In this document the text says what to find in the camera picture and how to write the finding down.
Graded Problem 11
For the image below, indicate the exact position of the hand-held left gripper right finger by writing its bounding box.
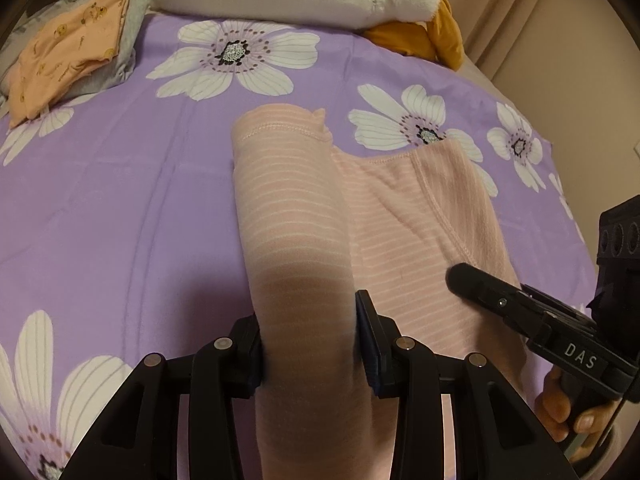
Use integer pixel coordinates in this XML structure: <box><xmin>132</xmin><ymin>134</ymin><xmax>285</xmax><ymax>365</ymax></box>
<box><xmin>354</xmin><ymin>289</ymin><xmax>571</xmax><ymax>480</ymax></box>

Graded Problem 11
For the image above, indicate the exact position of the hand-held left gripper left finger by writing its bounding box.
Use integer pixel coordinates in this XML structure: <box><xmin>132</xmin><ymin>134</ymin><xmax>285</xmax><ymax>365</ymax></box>
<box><xmin>59</xmin><ymin>314</ymin><xmax>266</xmax><ymax>480</ymax></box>

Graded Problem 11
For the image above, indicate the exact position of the person's right hand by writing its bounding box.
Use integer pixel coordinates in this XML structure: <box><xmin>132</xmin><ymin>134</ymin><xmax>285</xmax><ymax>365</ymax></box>
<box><xmin>534</xmin><ymin>367</ymin><xmax>621</xmax><ymax>443</ymax></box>

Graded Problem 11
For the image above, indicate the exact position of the grey pillow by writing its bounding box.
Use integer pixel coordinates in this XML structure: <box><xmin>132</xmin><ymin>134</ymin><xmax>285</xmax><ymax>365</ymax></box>
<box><xmin>0</xmin><ymin>0</ymin><xmax>83</xmax><ymax>106</ymax></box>

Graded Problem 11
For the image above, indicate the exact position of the pink striped garment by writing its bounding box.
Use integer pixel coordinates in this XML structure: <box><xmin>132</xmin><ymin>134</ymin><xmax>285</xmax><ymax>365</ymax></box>
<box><xmin>230</xmin><ymin>102</ymin><xmax>531</xmax><ymax>480</ymax></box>

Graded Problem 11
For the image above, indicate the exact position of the orange printed folded garment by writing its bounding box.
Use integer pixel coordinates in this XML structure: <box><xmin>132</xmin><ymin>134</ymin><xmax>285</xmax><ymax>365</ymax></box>
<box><xmin>7</xmin><ymin>0</ymin><xmax>132</xmax><ymax>129</ymax></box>

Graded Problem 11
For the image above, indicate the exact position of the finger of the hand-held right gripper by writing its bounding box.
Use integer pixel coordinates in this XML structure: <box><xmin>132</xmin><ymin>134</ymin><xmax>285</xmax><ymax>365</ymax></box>
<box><xmin>446</xmin><ymin>262</ymin><xmax>597</xmax><ymax>342</ymax></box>

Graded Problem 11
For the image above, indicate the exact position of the grey folded garment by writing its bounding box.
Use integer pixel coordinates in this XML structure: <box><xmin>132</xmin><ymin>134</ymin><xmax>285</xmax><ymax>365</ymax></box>
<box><xmin>60</xmin><ymin>0</ymin><xmax>156</xmax><ymax>100</ymax></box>

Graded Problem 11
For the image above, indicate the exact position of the beige curtain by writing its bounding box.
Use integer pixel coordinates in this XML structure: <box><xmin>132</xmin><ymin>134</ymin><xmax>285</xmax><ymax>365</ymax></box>
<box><xmin>435</xmin><ymin>0</ymin><xmax>640</xmax><ymax>111</ymax></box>

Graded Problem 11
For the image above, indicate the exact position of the purple floral bedsheet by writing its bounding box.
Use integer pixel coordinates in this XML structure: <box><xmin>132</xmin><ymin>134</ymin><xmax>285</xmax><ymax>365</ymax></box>
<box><xmin>0</xmin><ymin>12</ymin><xmax>596</xmax><ymax>480</ymax></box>

